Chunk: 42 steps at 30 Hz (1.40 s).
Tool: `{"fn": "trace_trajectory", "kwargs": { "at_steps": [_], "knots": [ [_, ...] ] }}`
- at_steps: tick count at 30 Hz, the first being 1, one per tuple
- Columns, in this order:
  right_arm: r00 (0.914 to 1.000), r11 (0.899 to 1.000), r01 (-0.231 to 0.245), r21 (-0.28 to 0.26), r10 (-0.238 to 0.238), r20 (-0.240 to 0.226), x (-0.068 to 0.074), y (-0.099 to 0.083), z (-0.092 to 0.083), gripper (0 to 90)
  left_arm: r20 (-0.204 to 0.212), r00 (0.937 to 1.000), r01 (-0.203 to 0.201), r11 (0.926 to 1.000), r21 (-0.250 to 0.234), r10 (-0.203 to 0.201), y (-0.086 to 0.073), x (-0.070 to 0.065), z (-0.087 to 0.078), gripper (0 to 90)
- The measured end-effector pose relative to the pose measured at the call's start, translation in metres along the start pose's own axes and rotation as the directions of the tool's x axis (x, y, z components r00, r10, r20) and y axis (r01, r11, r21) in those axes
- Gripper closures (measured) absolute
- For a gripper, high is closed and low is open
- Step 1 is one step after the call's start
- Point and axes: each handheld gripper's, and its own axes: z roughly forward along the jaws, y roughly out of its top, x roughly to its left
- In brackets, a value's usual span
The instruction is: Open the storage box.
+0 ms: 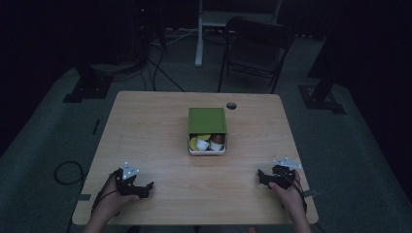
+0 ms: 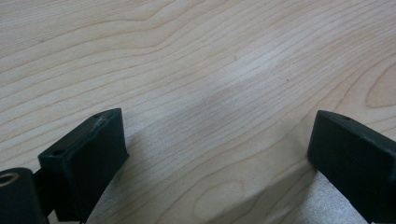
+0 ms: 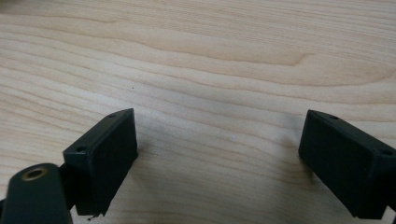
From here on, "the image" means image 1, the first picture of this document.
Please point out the brown-lid coffee capsule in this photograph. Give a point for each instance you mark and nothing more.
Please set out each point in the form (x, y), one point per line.
(217, 142)

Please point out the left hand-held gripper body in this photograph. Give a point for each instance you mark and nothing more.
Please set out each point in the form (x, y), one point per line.
(124, 186)

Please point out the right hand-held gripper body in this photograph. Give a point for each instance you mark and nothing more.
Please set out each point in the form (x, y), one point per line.
(281, 176)

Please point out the person's right hand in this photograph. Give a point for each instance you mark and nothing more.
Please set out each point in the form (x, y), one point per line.
(291, 197)

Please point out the grey table grommet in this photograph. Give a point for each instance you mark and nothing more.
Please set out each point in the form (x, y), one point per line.
(231, 105)

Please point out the person's left hand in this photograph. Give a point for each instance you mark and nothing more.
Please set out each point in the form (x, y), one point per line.
(111, 202)

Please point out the black stand base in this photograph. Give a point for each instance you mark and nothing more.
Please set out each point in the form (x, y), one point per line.
(320, 97)
(89, 87)

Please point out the black folding chair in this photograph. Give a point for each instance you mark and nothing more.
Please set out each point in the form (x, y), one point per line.
(256, 48)

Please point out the green storage box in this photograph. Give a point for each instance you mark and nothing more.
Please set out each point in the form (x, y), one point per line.
(206, 120)

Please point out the black floor strip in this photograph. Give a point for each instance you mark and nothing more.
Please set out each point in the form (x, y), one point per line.
(96, 126)

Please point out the yellow-lid coffee capsule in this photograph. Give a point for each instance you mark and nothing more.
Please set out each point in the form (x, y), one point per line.
(204, 137)
(198, 144)

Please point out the white desk frame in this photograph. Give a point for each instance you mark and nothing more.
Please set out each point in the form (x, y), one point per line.
(207, 19)

